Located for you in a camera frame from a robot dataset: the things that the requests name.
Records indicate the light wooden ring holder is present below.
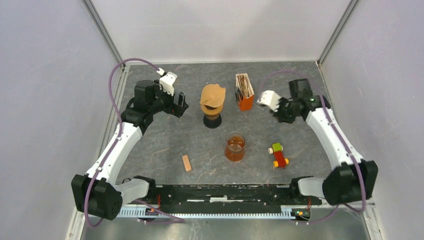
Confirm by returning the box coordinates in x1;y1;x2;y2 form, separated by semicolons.
200;104;224;120

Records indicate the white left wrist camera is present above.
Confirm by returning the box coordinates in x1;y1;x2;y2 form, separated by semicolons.
157;68;178;96

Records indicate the small wooden block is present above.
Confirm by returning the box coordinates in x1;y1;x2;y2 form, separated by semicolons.
182;155;192;172

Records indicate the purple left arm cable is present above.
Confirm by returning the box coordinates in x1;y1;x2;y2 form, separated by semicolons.
83;58;186;229

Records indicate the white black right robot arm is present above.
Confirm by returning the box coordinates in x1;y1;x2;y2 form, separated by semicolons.
265;78;379;205

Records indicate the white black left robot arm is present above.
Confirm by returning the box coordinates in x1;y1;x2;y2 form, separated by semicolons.
71;75;189;220

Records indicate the orange glass carafe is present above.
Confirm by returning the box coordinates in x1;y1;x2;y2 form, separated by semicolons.
224;133;246;162

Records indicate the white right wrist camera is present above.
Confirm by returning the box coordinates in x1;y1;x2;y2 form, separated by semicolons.
257;90;282;113

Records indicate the colourful toy car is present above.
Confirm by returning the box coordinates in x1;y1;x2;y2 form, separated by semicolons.
267;142;289;169

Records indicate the grey slotted cable duct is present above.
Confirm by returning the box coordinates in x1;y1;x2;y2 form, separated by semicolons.
86;206;311;220

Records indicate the orange coffee filter box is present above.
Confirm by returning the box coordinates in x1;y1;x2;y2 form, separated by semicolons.
234;73;255;112

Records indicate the brown paper coffee filter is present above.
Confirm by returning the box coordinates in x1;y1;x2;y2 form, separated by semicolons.
199;84;226;108

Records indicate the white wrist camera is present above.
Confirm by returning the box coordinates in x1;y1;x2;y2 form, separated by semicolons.
157;68;178;96
257;90;282;113

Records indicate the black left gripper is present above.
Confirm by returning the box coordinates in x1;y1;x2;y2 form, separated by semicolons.
148;80;188;118

